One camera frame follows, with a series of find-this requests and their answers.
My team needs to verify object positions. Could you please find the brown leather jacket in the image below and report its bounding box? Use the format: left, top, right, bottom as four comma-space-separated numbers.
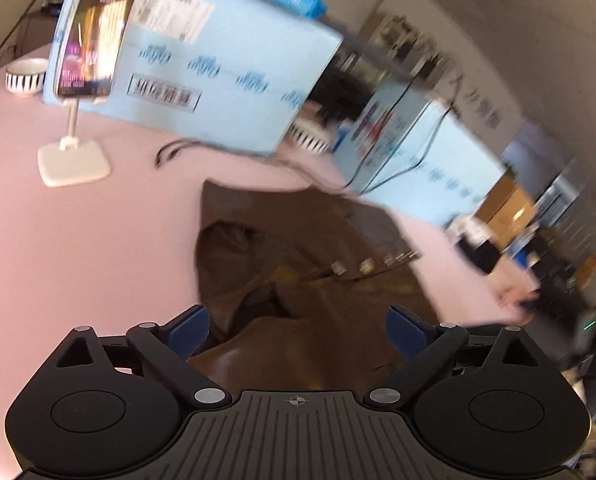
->
190, 181, 438, 394

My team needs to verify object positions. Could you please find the pink fluffy garment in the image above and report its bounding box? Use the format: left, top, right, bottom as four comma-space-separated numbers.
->
496, 285, 539, 326

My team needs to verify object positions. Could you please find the brown cardboard box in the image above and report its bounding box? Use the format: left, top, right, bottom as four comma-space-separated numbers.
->
475, 174, 536, 249

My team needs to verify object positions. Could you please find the white phone stand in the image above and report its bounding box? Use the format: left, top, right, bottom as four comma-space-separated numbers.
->
36, 99, 112, 188

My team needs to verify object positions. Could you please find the black striped white bowl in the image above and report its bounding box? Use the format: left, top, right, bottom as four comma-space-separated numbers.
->
287, 118, 333, 155

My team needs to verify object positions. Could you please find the large light blue carton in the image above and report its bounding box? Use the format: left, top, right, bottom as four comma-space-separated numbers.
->
43, 0, 341, 155

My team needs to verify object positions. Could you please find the smartphone with lit screen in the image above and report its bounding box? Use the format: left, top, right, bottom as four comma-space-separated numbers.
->
55, 0, 134, 101

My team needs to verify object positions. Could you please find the black USB cable short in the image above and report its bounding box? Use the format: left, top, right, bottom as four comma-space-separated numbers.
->
154, 79, 454, 196

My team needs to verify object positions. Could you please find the black USB cable long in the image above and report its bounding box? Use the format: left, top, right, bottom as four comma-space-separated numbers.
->
153, 139, 351, 193

